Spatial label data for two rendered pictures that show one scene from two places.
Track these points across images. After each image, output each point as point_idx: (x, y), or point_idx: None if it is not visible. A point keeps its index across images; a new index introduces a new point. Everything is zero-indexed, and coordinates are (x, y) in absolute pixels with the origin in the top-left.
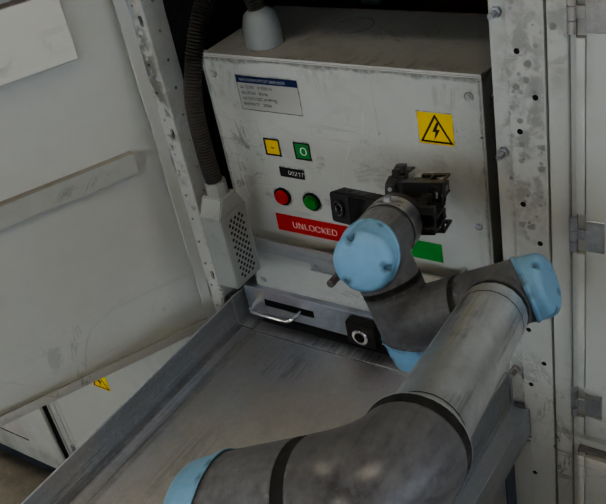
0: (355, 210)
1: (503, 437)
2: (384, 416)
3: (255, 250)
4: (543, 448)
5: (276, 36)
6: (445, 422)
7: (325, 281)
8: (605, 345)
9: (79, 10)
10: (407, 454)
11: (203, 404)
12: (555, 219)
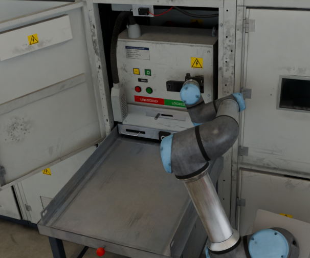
0: (176, 86)
1: (217, 164)
2: (220, 118)
3: (127, 108)
4: (227, 170)
5: (139, 33)
6: (234, 120)
7: (150, 120)
8: (249, 129)
9: (72, 22)
10: (228, 124)
11: (110, 163)
12: (235, 89)
